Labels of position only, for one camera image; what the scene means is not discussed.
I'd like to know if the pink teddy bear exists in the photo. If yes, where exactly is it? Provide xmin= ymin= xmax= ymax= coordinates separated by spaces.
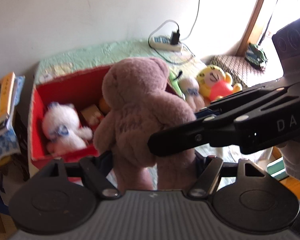
xmin=93 ymin=57 xmax=196 ymax=192

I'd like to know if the small white plush bunny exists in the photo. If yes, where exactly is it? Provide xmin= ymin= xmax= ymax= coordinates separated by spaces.
xmin=42 ymin=102 xmax=93 ymax=155

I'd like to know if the large white plush bunny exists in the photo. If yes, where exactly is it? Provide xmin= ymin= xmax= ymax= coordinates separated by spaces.
xmin=178 ymin=77 xmax=205 ymax=113

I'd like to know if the yellow tiger plush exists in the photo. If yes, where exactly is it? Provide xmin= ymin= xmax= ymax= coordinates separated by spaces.
xmin=196 ymin=65 xmax=243 ymax=102

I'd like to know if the person's right hand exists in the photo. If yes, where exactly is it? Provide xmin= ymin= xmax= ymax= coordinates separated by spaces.
xmin=276 ymin=140 xmax=300 ymax=181

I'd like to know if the patterned cloth covered stool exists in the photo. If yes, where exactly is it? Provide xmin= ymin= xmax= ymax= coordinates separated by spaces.
xmin=209 ymin=55 xmax=269 ymax=88

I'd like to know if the green plush toy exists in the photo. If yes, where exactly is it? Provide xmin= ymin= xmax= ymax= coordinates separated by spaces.
xmin=168 ymin=70 xmax=185 ymax=99

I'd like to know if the red cardboard storage box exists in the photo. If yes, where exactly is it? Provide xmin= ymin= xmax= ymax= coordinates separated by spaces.
xmin=27 ymin=64 xmax=111 ymax=169

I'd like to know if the blue checkered cloth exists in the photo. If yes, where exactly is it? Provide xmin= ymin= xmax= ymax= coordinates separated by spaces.
xmin=0 ymin=76 xmax=25 ymax=161

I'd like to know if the white power strip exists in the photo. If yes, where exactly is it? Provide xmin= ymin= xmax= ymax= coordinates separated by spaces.
xmin=149 ymin=36 xmax=183 ymax=52

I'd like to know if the black charger adapter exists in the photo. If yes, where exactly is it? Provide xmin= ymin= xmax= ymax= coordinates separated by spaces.
xmin=170 ymin=30 xmax=180 ymax=46

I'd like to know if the green cartoon bed sheet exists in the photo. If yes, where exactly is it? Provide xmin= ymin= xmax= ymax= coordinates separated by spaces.
xmin=34 ymin=39 xmax=206 ymax=85

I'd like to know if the white books stack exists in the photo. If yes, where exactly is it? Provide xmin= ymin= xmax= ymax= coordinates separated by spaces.
xmin=0 ymin=72 xmax=23 ymax=136

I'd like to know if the yellow book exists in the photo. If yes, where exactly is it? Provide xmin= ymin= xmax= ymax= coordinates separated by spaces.
xmin=0 ymin=72 xmax=15 ymax=124

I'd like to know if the black charger cable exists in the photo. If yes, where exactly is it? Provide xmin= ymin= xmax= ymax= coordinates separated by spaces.
xmin=148 ymin=19 xmax=196 ymax=66

